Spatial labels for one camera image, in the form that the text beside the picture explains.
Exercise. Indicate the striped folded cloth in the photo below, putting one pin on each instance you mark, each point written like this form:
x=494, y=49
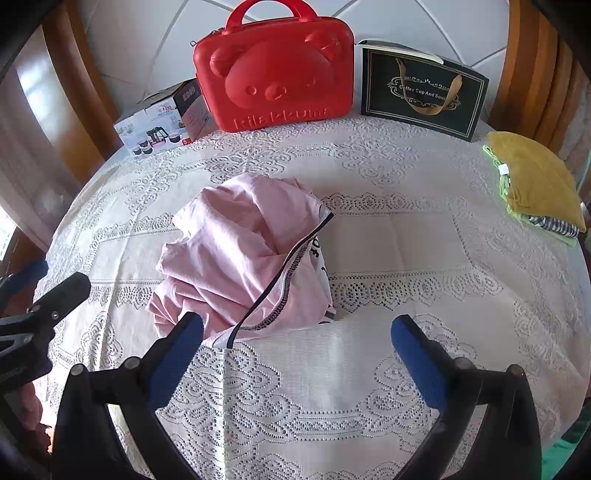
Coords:
x=554, y=227

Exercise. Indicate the pink shirt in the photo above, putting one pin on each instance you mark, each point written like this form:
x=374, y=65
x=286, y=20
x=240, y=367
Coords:
x=231, y=258

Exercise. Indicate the wooden chair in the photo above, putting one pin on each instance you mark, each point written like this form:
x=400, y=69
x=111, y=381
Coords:
x=69, y=92
x=540, y=69

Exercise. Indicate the red bear-face carry case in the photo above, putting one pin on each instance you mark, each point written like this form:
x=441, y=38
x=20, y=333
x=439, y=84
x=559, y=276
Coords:
x=272, y=74

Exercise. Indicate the black gift bag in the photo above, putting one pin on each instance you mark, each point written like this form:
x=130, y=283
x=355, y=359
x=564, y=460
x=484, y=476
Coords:
x=420, y=99

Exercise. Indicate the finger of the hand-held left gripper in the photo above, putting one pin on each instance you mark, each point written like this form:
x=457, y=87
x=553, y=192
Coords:
x=64, y=290
x=25, y=274

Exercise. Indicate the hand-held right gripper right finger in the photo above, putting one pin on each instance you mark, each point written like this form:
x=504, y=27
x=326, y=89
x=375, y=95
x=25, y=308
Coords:
x=415, y=364

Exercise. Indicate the folded yellow cloth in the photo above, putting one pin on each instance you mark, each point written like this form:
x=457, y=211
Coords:
x=535, y=180

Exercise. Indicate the printed cardboard box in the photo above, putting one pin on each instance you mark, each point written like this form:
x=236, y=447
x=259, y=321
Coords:
x=161, y=122

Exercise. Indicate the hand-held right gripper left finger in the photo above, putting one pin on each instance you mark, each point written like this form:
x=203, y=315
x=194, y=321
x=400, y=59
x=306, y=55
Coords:
x=173, y=364

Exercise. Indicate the white lace tablecloth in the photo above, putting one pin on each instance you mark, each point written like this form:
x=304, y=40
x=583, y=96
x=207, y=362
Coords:
x=415, y=258

